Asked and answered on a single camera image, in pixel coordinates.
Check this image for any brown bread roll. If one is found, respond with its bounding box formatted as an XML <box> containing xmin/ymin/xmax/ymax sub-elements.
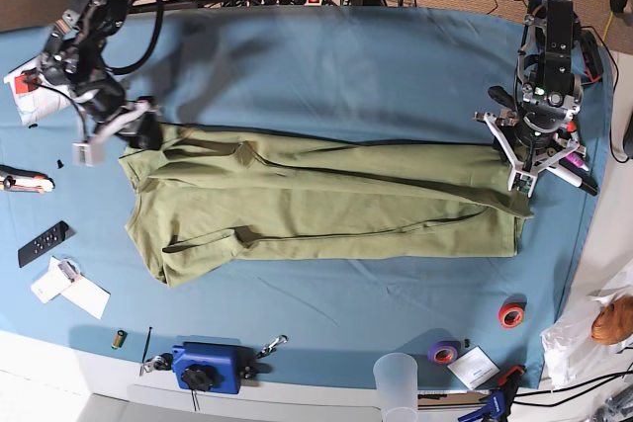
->
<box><xmin>591</xmin><ymin>295</ymin><xmax>633</xmax><ymax>345</ymax></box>

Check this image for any orange tape roll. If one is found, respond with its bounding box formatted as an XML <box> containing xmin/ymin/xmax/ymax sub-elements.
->
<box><xmin>497</xmin><ymin>302</ymin><xmax>525</xmax><ymax>329</ymax></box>

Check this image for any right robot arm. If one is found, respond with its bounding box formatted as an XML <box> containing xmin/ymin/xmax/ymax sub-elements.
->
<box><xmin>29</xmin><ymin>0</ymin><xmax>164</xmax><ymax>150</ymax></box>

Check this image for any white card box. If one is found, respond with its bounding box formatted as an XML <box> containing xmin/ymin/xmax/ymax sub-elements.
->
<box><xmin>31</xmin><ymin>257</ymin><xmax>81</xmax><ymax>303</ymax></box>

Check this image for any olive green t-shirt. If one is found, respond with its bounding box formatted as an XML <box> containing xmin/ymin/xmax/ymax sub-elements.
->
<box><xmin>120</xmin><ymin>125</ymin><xmax>532</xmax><ymax>287</ymax></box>

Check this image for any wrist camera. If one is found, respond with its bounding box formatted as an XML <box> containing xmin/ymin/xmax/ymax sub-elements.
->
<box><xmin>72</xmin><ymin>141</ymin><xmax>104</xmax><ymax>167</ymax></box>
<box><xmin>508</xmin><ymin>171</ymin><xmax>538</xmax><ymax>198</ymax></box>

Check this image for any white lint roller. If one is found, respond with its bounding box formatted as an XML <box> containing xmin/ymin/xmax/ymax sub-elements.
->
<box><xmin>548</xmin><ymin>165</ymin><xmax>598</xmax><ymax>196</ymax></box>

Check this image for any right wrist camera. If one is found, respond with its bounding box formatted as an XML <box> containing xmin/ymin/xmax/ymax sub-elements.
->
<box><xmin>72</xmin><ymin>141</ymin><xmax>104</xmax><ymax>167</ymax></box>

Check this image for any white printed card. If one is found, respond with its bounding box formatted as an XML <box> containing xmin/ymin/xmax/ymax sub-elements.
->
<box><xmin>448</xmin><ymin>347</ymin><xmax>498</xmax><ymax>390</ymax></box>

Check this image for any small orange box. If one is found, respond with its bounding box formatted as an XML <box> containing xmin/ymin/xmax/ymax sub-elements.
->
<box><xmin>14</xmin><ymin>74</ymin><xmax>33</xmax><ymax>95</ymax></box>

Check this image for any pink tube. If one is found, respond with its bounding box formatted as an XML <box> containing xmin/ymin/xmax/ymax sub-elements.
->
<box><xmin>566</xmin><ymin>152</ymin><xmax>589</xmax><ymax>171</ymax></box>

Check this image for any translucent plastic cup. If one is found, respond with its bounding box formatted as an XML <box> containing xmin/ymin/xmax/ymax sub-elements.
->
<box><xmin>373</xmin><ymin>353</ymin><xmax>418</xmax><ymax>422</ymax></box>

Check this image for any blue table cloth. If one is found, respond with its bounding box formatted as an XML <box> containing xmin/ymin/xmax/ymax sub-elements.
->
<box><xmin>1</xmin><ymin>7</ymin><xmax>596</xmax><ymax>388</ymax></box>

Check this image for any blue clamp mount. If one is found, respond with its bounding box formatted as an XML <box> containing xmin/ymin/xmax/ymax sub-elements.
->
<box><xmin>171</xmin><ymin>342</ymin><xmax>259</xmax><ymax>394</ymax></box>

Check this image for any small green battery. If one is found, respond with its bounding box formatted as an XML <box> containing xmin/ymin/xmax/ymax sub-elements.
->
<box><xmin>111</xmin><ymin>329</ymin><xmax>127</xmax><ymax>350</ymax></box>

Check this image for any purple tape roll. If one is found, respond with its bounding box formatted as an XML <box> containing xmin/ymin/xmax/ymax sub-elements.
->
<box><xmin>427</xmin><ymin>341</ymin><xmax>461</xmax><ymax>365</ymax></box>

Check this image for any silver carabiner clip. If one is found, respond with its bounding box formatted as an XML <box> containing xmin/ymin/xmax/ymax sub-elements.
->
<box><xmin>256</xmin><ymin>334</ymin><xmax>288</xmax><ymax>359</ymax></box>

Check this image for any orange white utility knife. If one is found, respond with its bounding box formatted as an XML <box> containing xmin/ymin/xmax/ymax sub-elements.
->
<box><xmin>1</xmin><ymin>165</ymin><xmax>55</xmax><ymax>194</ymax></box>

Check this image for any white paper card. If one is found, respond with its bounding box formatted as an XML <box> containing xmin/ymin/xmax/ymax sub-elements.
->
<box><xmin>61</xmin><ymin>276</ymin><xmax>110</xmax><ymax>319</ymax></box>

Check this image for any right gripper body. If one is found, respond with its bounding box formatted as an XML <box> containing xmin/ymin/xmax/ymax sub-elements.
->
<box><xmin>73</xmin><ymin>80</ymin><xmax>158</xmax><ymax>142</ymax></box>

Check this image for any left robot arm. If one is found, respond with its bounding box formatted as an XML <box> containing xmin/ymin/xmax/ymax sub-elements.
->
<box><xmin>474</xmin><ymin>0</ymin><xmax>584</xmax><ymax>194</ymax></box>

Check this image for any black zip tie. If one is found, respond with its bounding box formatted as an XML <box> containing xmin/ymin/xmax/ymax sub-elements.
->
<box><xmin>138</xmin><ymin>326</ymin><xmax>152</xmax><ymax>377</ymax></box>

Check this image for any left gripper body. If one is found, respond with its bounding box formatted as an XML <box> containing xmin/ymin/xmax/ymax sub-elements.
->
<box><xmin>473</xmin><ymin>110</ymin><xmax>586</xmax><ymax>178</ymax></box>

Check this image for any black remote control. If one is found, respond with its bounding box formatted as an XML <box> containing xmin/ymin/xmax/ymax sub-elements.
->
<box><xmin>18</xmin><ymin>220</ymin><xmax>74</xmax><ymax>268</ymax></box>

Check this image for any blue spring clamp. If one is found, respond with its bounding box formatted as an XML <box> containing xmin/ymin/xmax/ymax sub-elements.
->
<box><xmin>457</xmin><ymin>365</ymin><xmax>525</xmax><ymax>422</ymax></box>

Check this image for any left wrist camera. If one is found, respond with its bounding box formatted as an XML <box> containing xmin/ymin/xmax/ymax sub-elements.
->
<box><xmin>508</xmin><ymin>171</ymin><xmax>538</xmax><ymax>198</ymax></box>

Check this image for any orange black clamp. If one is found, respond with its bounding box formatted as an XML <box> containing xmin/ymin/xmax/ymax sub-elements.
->
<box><xmin>580</xmin><ymin>30</ymin><xmax>604</xmax><ymax>83</ymax></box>

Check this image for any white plastic bag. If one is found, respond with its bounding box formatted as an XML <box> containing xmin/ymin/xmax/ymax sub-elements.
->
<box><xmin>540</xmin><ymin>264</ymin><xmax>632</xmax><ymax>389</ymax></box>

